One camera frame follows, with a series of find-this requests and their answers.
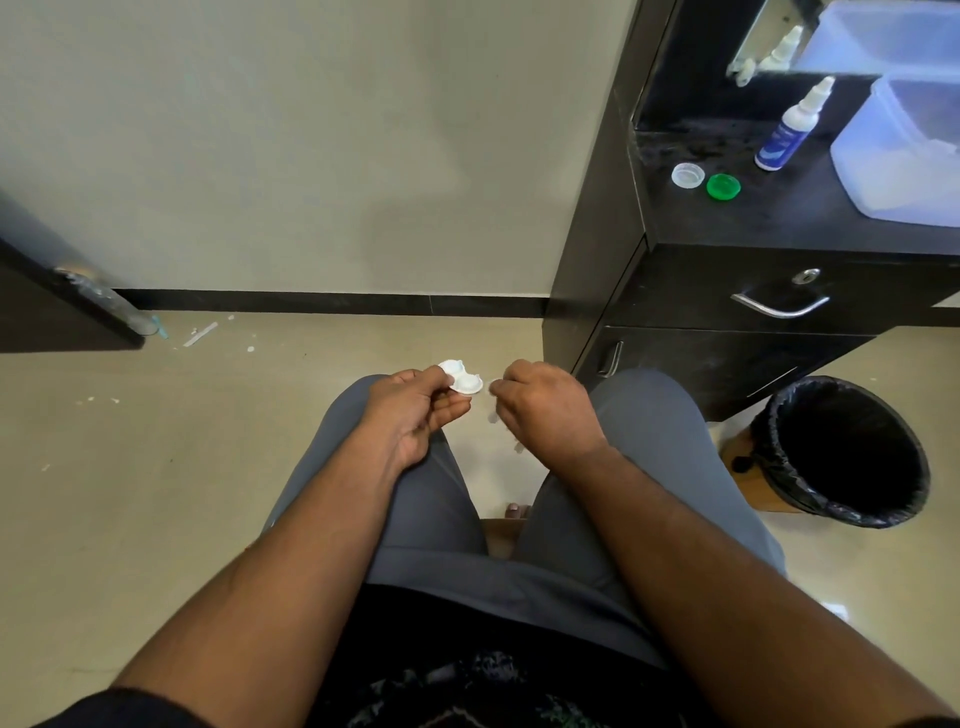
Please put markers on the person's right hand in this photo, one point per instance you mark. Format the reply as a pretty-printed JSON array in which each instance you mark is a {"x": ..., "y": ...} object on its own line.
[{"x": 551, "y": 416}]

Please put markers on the person's left hand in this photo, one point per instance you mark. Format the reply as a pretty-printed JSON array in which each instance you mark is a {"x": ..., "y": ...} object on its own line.
[{"x": 409, "y": 420}]

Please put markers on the white contact lens case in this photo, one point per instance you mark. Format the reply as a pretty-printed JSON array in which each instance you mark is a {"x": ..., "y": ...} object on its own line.
[{"x": 461, "y": 379}]

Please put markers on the white clear lens cap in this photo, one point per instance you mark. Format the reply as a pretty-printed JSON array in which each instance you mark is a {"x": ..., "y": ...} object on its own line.
[{"x": 688, "y": 175}]

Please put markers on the green lens cap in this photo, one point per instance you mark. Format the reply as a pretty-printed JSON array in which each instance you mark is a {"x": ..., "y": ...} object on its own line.
[{"x": 724, "y": 187}]

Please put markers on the blue white solution bottle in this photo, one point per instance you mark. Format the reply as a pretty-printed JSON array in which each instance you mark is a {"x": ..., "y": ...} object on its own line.
[{"x": 784, "y": 142}]

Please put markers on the person's left forearm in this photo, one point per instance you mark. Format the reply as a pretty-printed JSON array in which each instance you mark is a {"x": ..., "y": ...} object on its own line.
[{"x": 277, "y": 585}]

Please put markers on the person's right forearm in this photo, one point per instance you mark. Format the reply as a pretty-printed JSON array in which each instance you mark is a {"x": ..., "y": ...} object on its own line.
[{"x": 735, "y": 600}]

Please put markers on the person's foot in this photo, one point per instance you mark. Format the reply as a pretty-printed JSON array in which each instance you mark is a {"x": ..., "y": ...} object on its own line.
[{"x": 517, "y": 511}]

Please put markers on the brown wooden stool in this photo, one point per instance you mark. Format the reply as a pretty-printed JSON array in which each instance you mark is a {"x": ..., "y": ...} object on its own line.
[{"x": 499, "y": 538}]

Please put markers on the black dresser cabinet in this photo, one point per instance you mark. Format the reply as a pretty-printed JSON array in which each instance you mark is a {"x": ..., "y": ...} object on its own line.
[{"x": 675, "y": 360}]

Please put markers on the grey trousers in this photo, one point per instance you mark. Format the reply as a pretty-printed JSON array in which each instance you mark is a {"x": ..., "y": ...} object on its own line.
[{"x": 555, "y": 555}]

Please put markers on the white floor scrap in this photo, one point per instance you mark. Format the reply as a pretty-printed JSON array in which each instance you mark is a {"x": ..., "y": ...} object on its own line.
[{"x": 201, "y": 334}]

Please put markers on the dark shirt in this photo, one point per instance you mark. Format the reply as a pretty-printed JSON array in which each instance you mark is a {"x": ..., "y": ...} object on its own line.
[{"x": 465, "y": 660}]

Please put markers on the black lined trash bin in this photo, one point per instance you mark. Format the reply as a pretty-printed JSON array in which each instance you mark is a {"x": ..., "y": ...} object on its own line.
[{"x": 840, "y": 450}]

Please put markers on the silver drawer lock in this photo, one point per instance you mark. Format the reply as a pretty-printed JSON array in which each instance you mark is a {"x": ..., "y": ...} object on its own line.
[{"x": 806, "y": 276}]

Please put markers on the clear plastic wrap strip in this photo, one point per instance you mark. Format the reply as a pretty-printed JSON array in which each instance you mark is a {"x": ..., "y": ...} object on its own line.
[{"x": 112, "y": 300}]

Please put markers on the dark wooden panel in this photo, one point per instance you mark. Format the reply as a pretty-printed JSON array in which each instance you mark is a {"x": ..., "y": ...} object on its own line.
[{"x": 52, "y": 307}]

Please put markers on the clear blue plastic container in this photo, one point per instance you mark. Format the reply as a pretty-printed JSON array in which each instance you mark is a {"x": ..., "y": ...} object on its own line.
[{"x": 892, "y": 180}]

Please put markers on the dresser mirror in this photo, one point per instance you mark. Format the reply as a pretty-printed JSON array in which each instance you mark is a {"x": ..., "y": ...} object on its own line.
[{"x": 772, "y": 30}]

